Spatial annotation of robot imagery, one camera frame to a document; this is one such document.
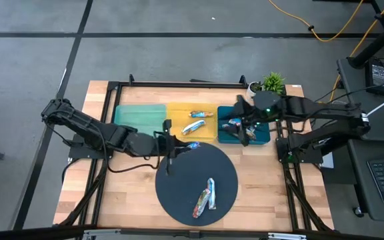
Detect green potted plant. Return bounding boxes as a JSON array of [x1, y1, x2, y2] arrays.
[[261, 71, 286, 96]]

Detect blue plastic bin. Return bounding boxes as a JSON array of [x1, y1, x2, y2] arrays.
[[217, 105, 271, 145]]

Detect blue granola bar orange print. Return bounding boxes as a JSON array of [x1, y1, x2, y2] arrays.
[[189, 111, 214, 119]]

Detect white granola bar wrapper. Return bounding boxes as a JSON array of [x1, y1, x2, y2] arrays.
[[181, 119, 207, 136]]

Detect yellow translucent plastic bin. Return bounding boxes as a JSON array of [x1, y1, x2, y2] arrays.
[[166, 102, 219, 144]]

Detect blue granola bar red ends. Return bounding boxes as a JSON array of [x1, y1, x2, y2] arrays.
[[221, 118, 243, 131]]

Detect black power adapter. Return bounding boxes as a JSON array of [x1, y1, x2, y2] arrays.
[[365, 58, 384, 96]]

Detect silver granola bar red print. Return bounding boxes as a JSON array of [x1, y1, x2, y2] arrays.
[[191, 188, 212, 219]]

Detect black side desk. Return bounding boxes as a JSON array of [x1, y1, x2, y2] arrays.
[[337, 56, 384, 223]]

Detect teal translucent plastic bin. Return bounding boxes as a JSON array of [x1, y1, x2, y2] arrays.
[[113, 104, 168, 137]]

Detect white plant pot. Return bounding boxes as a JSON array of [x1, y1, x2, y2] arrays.
[[247, 81, 263, 97]]

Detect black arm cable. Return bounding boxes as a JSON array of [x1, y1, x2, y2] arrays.
[[98, 131, 161, 174]]

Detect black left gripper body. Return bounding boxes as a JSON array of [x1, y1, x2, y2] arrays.
[[125, 131, 167, 158]]

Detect round dark woven placemat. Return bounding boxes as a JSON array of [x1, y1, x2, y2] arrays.
[[155, 141, 239, 227]]

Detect white blue granola bar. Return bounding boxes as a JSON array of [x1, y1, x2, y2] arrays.
[[207, 177, 217, 211]]

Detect black aluminium table frame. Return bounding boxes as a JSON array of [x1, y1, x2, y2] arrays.
[[53, 73, 335, 240]]

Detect yellow extension cable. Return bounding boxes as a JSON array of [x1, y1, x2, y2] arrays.
[[268, 0, 366, 43], [328, 0, 384, 101]]

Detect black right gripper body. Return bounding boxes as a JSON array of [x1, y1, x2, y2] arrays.
[[237, 103, 263, 126]]

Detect silver frame corner bracket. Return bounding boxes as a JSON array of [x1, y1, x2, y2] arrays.
[[267, 232, 308, 240], [83, 229, 119, 240]]

